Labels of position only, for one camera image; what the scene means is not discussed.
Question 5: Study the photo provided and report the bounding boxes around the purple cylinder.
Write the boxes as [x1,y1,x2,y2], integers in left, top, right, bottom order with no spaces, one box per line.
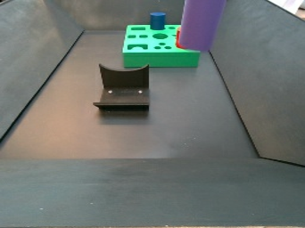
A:
[179,0,226,52]

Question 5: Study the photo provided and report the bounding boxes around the green shape sorter board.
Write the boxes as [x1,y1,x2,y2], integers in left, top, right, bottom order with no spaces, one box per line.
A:
[122,25,201,68]

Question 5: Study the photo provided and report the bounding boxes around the black curved cradle stand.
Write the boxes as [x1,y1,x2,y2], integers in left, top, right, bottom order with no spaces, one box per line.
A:
[92,64,150,109]

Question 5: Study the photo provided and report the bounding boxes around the red hexagonal block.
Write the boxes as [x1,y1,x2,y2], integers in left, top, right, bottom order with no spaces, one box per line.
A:
[175,27,186,49]

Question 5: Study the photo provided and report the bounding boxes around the blue cylinder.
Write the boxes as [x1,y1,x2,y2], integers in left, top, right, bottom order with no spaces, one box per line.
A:
[150,12,166,30]

